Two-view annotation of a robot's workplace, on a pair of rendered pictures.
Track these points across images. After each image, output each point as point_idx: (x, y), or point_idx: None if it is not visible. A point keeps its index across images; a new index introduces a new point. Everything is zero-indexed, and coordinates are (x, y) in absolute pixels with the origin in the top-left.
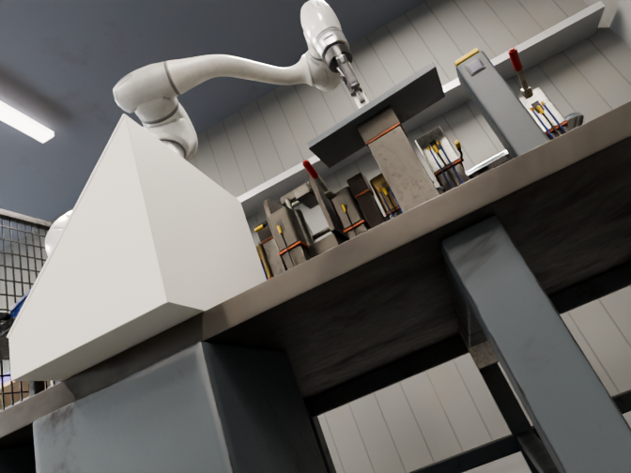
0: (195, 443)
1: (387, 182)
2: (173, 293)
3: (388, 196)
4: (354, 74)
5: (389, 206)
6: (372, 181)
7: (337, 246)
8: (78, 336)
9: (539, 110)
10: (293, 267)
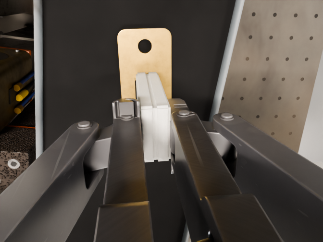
0: None
1: (10, 87)
2: (319, 164)
3: (27, 90)
4: (276, 142)
5: (30, 91)
6: (2, 127)
7: (312, 91)
8: None
9: None
10: (306, 115)
